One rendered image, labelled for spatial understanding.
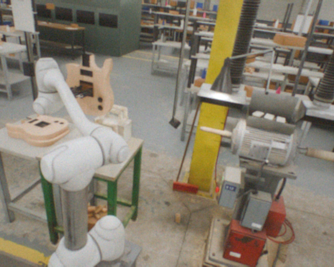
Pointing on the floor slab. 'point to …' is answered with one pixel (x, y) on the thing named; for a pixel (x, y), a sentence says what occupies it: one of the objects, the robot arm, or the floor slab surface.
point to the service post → (20, 6)
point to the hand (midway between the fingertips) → (86, 88)
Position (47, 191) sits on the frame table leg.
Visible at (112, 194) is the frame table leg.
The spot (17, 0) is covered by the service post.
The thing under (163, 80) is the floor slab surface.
